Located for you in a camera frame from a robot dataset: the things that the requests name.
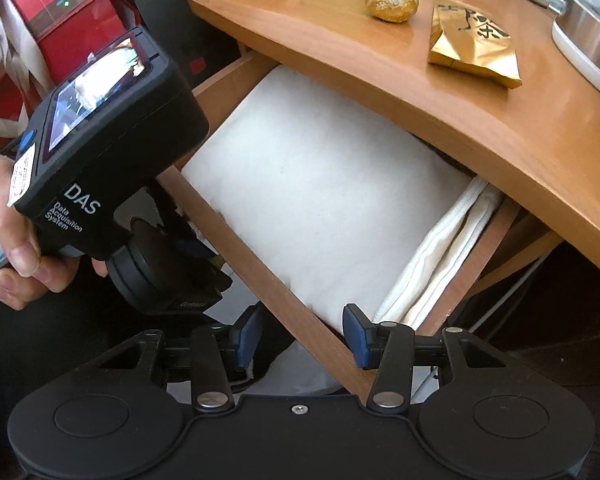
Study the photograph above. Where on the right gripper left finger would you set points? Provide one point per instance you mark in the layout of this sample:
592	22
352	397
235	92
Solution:
215	351

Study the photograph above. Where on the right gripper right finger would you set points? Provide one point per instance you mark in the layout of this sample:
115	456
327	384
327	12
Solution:
388	348

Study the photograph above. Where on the wooden drawer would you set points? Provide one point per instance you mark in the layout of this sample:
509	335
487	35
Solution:
507	234

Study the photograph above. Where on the person's left hand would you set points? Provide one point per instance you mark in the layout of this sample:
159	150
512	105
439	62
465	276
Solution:
31	275

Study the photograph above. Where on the white folded cloth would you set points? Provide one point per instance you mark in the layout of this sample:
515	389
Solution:
343	206

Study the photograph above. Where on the red gift bag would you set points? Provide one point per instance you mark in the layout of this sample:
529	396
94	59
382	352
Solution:
44	41

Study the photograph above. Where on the wooden nightstand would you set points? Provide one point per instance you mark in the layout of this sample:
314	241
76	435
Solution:
539	143

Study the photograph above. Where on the gold tea packet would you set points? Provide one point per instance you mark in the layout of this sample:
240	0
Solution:
466	39

